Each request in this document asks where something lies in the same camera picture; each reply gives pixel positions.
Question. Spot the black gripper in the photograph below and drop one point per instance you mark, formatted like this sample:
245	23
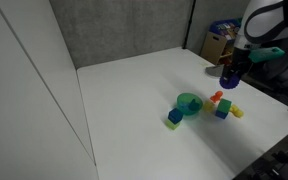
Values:
240	58

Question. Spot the blue spiky circular toy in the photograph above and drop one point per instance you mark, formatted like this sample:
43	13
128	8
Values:
230	83

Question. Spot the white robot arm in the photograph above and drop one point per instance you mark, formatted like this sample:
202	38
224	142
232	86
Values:
267	20

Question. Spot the orange toy block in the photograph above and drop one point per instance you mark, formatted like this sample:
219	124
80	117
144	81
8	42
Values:
216	96

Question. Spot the yellow toy block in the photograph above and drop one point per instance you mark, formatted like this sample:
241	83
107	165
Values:
236	111

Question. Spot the blue block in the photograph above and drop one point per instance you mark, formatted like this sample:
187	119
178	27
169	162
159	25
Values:
221	114

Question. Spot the dark teal block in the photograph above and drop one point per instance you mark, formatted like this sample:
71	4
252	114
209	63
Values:
175	115

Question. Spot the lime green block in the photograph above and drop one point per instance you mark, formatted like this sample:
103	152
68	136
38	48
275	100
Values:
172	125

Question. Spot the cardboard box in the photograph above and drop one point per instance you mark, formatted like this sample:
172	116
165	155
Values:
212	46

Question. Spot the yellow octopus toy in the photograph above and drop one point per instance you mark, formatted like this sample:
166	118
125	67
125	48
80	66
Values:
208	106

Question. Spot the colourful toy box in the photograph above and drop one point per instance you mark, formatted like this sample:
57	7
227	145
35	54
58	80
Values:
225	28

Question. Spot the dark teal toy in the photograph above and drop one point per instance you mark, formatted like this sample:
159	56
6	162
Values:
194	105

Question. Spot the light blue toy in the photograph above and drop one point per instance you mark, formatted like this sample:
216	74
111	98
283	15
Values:
184	104

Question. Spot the green plastic bowl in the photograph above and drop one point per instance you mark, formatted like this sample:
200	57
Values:
184	110

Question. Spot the black vertical pole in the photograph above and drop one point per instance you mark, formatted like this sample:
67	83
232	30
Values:
189	23

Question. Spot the black equipment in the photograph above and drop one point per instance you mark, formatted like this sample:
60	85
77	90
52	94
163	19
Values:
280	160

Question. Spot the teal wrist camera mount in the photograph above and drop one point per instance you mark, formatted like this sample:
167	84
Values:
267	54

